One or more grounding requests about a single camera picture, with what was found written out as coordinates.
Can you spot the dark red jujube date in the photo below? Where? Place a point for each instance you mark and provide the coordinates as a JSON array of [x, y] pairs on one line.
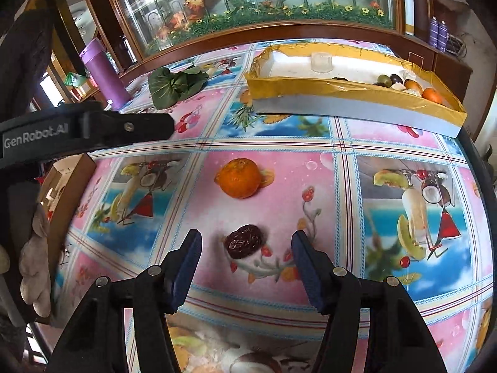
[[245, 241]]

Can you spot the green leafy vegetable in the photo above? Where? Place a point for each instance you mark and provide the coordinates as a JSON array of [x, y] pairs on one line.
[[167, 88]]

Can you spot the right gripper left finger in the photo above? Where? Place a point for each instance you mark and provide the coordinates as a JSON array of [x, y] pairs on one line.
[[178, 269]]

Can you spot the orange tangerine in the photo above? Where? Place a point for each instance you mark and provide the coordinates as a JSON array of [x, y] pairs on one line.
[[240, 178]]

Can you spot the gloved hand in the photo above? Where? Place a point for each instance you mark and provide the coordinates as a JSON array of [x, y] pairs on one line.
[[35, 287]]

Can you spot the purple thermos bottle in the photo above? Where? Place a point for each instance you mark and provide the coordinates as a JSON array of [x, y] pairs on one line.
[[99, 66]]

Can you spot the yellow gift box tray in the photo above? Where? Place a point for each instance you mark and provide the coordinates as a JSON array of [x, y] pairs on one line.
[[347, 81]]

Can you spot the purple spray cans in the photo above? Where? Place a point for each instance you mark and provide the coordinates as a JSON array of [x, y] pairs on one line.
[[439, 34]]

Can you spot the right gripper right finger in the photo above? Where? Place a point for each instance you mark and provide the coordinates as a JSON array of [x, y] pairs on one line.
[[316, 272]]

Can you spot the brown cardboard tray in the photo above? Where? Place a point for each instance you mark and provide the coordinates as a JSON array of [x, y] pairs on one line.
[[60, 195]]

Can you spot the colourful fruit print tablecloth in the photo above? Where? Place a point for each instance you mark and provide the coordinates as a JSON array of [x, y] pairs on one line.
[[379, 199]]

